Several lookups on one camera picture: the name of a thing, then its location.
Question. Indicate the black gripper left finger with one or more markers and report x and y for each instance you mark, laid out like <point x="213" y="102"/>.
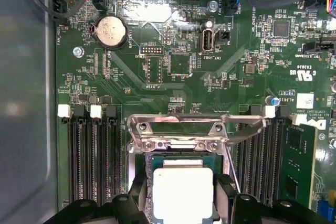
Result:
<point x="123" y="208"/>

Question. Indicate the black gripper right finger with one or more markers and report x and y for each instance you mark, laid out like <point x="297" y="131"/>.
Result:
<point x="249" y="208"/>

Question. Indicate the metal locking lever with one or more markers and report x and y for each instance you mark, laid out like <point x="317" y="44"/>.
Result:
<point x="233" y="172"/>

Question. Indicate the CPU with silver top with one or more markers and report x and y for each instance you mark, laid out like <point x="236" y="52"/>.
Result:
<point x="183" y="192"/>

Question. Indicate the metal socket cover frame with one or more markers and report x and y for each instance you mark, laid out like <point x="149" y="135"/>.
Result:
<point x="157" y="118"/>

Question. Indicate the CPU socket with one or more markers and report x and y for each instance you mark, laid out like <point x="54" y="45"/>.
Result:
<point x="139" y="162"/>

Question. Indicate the RAM slot with black clips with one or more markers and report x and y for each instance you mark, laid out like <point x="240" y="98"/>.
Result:
<point x="270" y="166"/>
<point x="83" y="161"/>
<point x="244" y="166"/>
<point x="113" y="161"/>

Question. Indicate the RAM slot with white clips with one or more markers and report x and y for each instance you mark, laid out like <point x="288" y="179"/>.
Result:
<point x="96" y="161"/>
<point x="72" y="161"/>
<point x="257" y="166"/>

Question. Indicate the blue expansion slot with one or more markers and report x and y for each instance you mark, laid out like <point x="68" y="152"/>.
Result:
<point x="327" y="212"/>

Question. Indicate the small blue capacitor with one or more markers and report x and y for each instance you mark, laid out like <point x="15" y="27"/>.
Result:
<point x="275" y="101"/>

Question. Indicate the white motherboard sticker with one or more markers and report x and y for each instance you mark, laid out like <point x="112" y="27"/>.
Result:
<point x="305" y="100"/>

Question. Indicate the green motherboard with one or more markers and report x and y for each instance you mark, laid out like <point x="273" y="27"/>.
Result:
<point x="210" y="90"/>

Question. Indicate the open black PC case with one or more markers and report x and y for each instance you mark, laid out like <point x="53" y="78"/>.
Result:
<point x="26" y="103"/>

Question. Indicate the silver motherboard screw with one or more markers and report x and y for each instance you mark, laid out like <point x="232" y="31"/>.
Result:
<point x="78" y="51"/>
<point x="212" y="5"/>

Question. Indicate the silver internal USB port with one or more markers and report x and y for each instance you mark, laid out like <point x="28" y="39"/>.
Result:
<point x="208" y="40"/>

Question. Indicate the silver coin battery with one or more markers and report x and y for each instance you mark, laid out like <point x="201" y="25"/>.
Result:
<point x="110" y="31"/>

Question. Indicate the black square chip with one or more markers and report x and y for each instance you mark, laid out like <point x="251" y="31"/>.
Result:
<point x="281" y="28"/>

